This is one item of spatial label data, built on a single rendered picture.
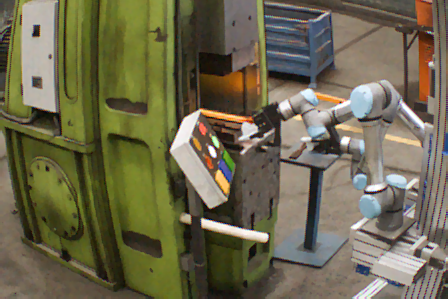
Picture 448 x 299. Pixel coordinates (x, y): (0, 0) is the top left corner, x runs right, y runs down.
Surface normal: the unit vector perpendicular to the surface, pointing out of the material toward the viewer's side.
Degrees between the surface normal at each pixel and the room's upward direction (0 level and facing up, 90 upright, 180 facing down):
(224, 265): 89
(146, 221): 90
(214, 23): 90
